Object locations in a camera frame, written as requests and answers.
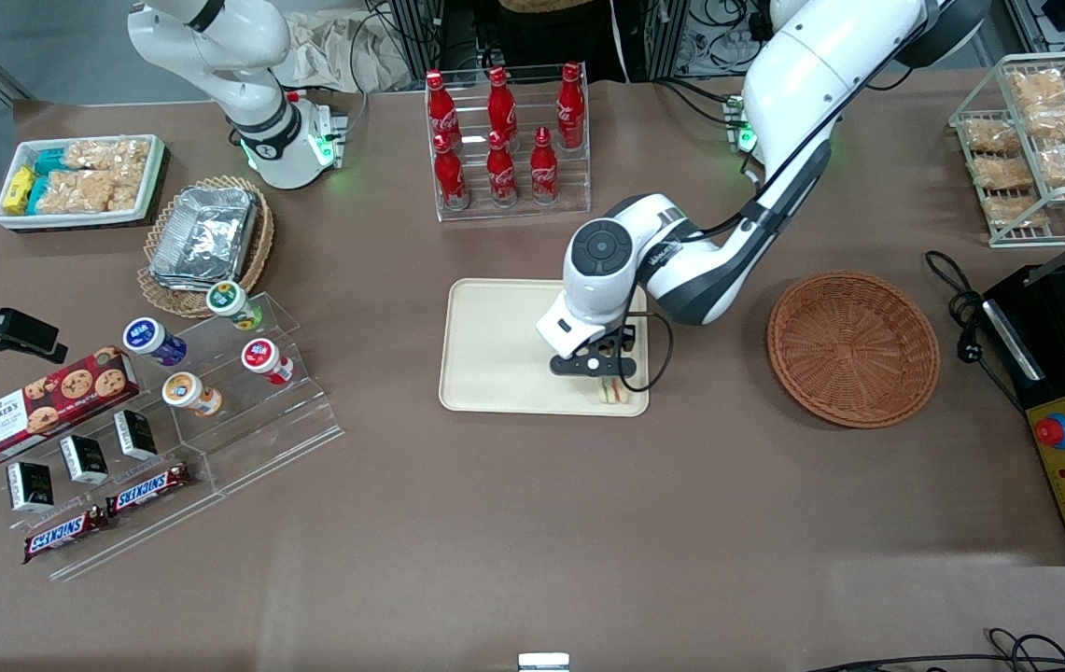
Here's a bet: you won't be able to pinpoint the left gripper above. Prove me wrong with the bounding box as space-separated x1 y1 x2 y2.
535 293 638 385

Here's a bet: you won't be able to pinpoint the cream plastic tray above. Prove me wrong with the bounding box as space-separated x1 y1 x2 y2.
439 278 652 418

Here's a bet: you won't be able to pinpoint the white rectangular snack tray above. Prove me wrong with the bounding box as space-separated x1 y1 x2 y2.
0 134 168 231

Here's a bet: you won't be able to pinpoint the brown wicker basket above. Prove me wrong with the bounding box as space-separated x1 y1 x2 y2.
766 271 942 430

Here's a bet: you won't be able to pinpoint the light wicker basket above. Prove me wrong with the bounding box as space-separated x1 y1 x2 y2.
137 175 276 321

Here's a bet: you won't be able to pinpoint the red Walkers cookie box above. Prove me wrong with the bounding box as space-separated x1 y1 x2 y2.
0 346 142 469

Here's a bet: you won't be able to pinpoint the yellow snack packet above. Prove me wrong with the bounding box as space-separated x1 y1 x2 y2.
4 166 37 215

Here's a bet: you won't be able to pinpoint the small black box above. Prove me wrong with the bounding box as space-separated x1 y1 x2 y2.
7 460 56 513
59 434 110 485
113 409 159 462

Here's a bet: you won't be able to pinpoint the blue lid yogurt bottle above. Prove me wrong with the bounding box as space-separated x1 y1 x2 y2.
122 316 189 368

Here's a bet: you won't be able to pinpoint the rice cracker pack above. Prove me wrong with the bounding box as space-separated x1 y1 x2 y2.
63 138 152 175
35 169 144 215

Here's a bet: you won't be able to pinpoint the clear acrylic bottle rack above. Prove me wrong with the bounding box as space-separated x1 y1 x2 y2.
426 62 593 224

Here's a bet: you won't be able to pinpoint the orange lid yogurt bottle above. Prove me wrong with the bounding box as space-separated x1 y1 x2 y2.
161 371 224 418

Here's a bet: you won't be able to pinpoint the Snickers bar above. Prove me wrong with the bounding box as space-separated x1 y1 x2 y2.
105 463 193 518
22 504 111 565

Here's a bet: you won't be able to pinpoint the red cola bottle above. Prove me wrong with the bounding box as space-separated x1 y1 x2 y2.
486 131 520 208
433 133 470 212
426 69 459 150
556 61 588 150
529 128 560 206
487 65 519 141

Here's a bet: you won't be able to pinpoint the stack of foil trays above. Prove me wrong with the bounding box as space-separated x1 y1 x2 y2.
148 186 261 293

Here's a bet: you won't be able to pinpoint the green lid yogurt bottle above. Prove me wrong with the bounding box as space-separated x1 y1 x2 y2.
205 280 265 332

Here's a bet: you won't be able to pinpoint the red lid yogurt bottle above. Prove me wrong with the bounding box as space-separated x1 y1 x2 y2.
241 338 296 386

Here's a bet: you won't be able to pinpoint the clear acrylic stepped stand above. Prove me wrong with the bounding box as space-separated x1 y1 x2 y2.
0 291 345 582

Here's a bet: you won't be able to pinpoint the beige crumpled bag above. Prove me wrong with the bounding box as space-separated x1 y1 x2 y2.
282 7 413 95

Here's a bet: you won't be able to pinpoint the black appliance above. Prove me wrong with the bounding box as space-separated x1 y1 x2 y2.
980 217 1065 567

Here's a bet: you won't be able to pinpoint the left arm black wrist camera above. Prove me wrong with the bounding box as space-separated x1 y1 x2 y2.
549 322 639 381

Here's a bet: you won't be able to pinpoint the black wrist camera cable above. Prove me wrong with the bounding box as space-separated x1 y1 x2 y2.
624 312 676 394

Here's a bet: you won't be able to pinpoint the black power cable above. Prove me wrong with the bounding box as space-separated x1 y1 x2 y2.
924 250 1030 413

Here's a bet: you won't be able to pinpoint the white wire rack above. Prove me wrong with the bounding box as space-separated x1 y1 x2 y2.
948 50 1065 249

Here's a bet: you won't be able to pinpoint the black floor cables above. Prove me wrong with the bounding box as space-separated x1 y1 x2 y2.
803 627 1065 672

